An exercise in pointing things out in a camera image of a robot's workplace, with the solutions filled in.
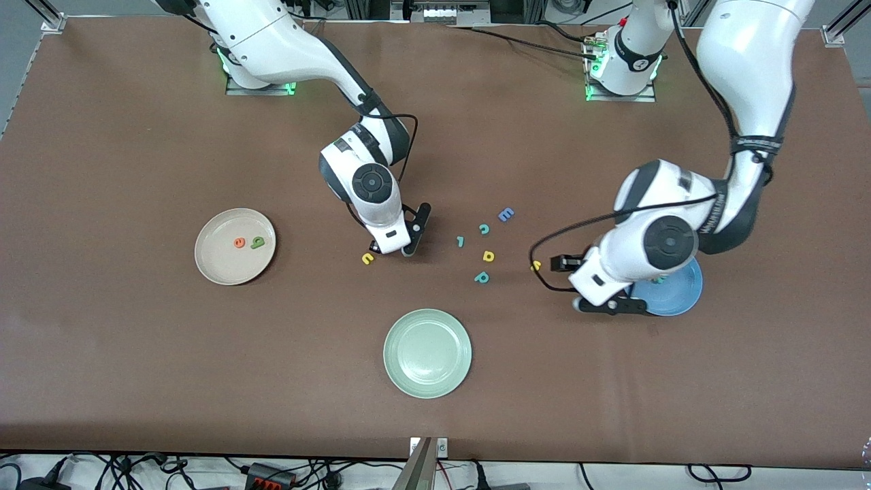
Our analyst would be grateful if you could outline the looped black cable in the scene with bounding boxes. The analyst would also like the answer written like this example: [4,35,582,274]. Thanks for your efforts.
[686,463,753,483]

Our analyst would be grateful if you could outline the pale green round plate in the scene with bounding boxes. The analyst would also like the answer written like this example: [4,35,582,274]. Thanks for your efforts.
[383,308,472,399]

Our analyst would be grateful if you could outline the grey box with white connector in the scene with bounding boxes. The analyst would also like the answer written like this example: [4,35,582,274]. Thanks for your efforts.
[391,0,492,25]

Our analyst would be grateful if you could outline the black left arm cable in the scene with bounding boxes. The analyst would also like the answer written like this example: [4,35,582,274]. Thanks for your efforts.
[529,0,773,293]

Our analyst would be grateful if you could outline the blue round plate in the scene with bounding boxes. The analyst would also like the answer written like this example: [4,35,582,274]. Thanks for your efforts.
[629,257,703,317]

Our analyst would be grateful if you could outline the beige round plate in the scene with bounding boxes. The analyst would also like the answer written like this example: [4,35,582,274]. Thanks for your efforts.
[195,208,277,286]

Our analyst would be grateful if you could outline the aluminium frame profile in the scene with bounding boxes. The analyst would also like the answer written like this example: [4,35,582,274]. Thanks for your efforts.
[821,0,871,47]
[26,0,69,33]

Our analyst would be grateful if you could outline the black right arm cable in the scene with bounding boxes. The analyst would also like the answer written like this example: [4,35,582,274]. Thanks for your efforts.
[344,95,418,239]

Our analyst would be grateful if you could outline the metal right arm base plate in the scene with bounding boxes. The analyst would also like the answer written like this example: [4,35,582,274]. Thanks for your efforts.
[227,75,298,97]

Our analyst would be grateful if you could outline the long black table cable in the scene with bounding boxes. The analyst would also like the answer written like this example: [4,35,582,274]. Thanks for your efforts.
[446,24,601,62]

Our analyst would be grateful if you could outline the aluminium camera post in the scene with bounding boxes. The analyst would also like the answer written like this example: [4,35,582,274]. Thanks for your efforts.
[395,437,436,490]

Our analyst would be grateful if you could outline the black left arm strap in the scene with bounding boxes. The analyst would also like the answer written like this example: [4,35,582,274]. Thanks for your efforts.
[732,135,783,154]

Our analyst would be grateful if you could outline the brown table cover mat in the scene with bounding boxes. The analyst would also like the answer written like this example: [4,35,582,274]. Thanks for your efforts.
[0,17,871,470]

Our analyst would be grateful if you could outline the black power strip red switches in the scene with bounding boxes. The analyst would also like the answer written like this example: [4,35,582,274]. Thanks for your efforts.
[245,463,298,489]

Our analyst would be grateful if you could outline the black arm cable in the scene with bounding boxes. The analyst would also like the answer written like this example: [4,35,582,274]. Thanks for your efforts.
[344,95,418,239]
[529,0,773,293]

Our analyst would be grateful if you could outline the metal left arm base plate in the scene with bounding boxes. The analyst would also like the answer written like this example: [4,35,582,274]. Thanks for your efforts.
[584,31,658,103]

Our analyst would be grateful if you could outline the tangled black cable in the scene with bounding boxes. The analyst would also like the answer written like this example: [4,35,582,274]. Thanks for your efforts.
[51,453,188,490]

